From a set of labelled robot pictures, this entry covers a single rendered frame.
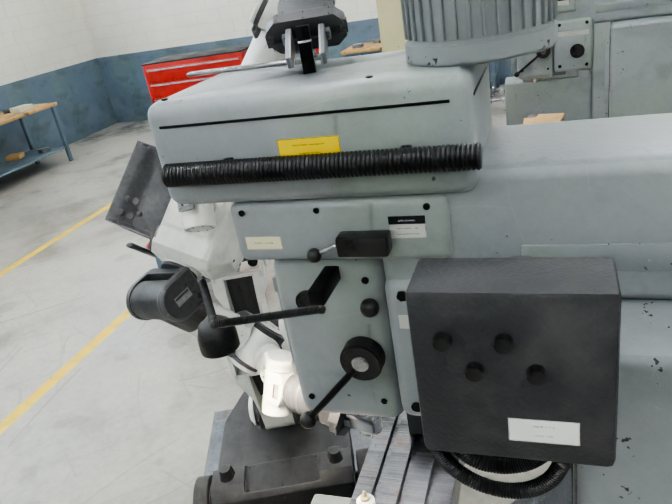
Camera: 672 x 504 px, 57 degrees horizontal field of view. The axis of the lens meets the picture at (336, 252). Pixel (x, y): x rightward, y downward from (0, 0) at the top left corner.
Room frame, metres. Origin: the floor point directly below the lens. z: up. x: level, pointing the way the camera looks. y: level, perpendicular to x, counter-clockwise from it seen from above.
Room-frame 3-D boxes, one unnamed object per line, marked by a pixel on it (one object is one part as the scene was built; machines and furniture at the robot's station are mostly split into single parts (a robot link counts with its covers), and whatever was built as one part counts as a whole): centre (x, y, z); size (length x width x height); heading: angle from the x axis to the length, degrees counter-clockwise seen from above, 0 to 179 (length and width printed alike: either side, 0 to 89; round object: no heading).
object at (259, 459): (1.79, 0.29, 0.59); 0.64 x 0.52 x 0.33; 0
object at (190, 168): (0.81, 0.01, 1.79); 0.45 x 0.04 x 0.04; 68
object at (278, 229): (0.95, -0.05, 1.68); 0.34 x 0.24 x 0.10; 68
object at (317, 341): (0.96, -0.01, 1.47); 0.21 x 0.19 x 0.32; 158
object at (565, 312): (0.54, -0.16, 1.62); 0.20 x 0.09 x 0.21; 68
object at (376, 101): (0.96, -0.02, 1.81); 0.47 x 0.26 x 0.16; 68
